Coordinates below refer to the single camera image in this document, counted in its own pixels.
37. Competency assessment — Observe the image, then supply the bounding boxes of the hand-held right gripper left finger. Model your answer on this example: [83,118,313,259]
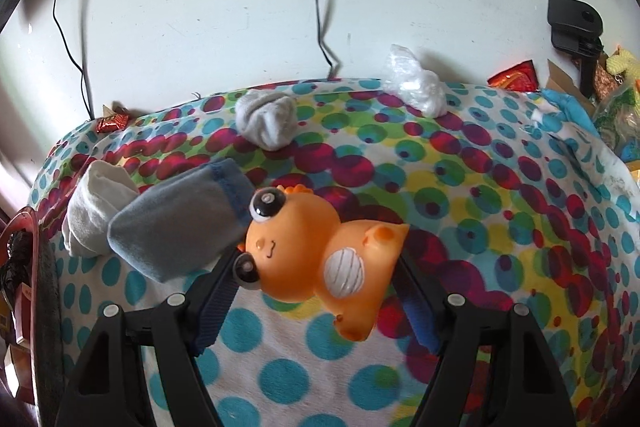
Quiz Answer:
[55,249,242,427]

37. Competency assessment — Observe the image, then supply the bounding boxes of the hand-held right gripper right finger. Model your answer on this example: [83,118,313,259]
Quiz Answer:
[397,251,576,427]

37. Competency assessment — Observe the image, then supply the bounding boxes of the orange frog toy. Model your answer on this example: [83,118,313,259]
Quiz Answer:
[233,184,412,344]

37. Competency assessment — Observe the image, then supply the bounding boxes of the red basket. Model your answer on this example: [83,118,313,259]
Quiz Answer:
[0,206,65,410]

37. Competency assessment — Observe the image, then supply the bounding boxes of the grey-blue sock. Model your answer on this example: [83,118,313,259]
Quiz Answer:
[107,158,254,285]

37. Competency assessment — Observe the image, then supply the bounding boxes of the polka-dot blanket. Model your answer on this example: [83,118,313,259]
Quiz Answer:
[27,78,640,427]

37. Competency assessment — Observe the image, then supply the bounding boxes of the white folded sock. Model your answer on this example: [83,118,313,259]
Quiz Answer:
[62,160,142,259]

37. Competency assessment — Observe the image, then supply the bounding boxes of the grey rolled sock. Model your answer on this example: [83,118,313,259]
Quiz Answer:
[234,89,298,152]

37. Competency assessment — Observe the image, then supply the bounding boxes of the red candy wrapper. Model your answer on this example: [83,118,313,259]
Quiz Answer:
[95,104,131,134]

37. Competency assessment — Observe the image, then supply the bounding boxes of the small clear plastic bag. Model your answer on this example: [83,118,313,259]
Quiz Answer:
[382,44,448,118]

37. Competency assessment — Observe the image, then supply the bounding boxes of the blue and white cloth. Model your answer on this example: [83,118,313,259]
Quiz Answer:
[531,88,640,200]

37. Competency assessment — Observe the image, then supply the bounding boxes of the red foil packet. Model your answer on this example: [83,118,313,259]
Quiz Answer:
[487,60,539,94]

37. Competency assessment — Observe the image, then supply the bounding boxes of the brown cardboard piece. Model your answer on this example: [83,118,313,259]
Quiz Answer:
[544,58,585,98]

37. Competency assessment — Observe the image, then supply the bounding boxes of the patterned snack packet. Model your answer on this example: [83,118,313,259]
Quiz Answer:
[594,56,622,102]

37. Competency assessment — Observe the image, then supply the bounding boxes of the yellow knitted toy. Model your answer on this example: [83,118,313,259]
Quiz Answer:
[604,48,640,78]

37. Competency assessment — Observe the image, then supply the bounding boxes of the black clamp holder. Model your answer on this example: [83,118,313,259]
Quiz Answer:
[547,0,605,100]

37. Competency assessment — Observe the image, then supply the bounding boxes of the thin black cable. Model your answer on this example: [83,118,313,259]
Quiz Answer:
[52,0,96,120]
[313,0,337,78]

